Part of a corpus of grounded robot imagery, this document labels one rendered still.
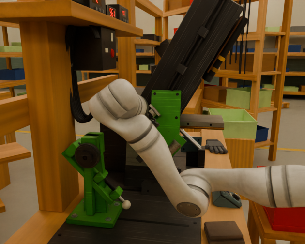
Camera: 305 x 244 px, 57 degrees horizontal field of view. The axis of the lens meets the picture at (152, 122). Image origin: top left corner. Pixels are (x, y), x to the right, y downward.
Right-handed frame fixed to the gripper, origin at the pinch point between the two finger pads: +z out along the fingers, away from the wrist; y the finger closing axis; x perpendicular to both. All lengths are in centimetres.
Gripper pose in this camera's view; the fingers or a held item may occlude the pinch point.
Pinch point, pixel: (144, 110)
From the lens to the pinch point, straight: 90.8
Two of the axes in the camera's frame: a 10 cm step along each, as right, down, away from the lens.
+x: -7.3, 6.7, 1.2
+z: 1.8, 0.2, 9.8
